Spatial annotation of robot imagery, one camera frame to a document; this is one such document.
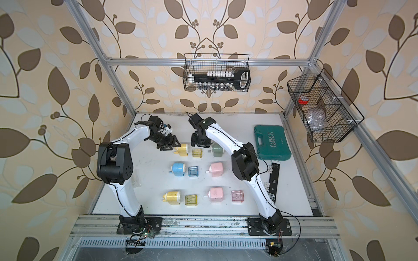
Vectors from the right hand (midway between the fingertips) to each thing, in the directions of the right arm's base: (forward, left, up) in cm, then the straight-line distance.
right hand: (197, 145), depth 94 cm
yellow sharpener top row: (-2, +8, -3) cm, 9 cm away
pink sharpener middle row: (-15, -11, -2) cm, 18 cm away
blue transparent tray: (-12, +3, -8) cm, 15 cm away
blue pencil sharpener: (-15, +10, 0) cm, 18 cm away
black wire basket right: (-3, -62, +26) cm, 67 cm away
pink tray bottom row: (-27, -21, -8) cm, 35 cm away
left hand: (0, +13, +1) cm, 14 cm away
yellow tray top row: (-1, +1, -7) cm, 7 cm away
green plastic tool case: (+2, -46, -3) cm, 46 cm away
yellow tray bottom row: (-28, +3, -8) cm, 30 cm away
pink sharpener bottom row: (-28, -10, -1) cm, 30 cm away
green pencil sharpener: (-3, -12, -1) cm, 12 cm away
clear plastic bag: (-5, -56, +25) cm, 62 cm away
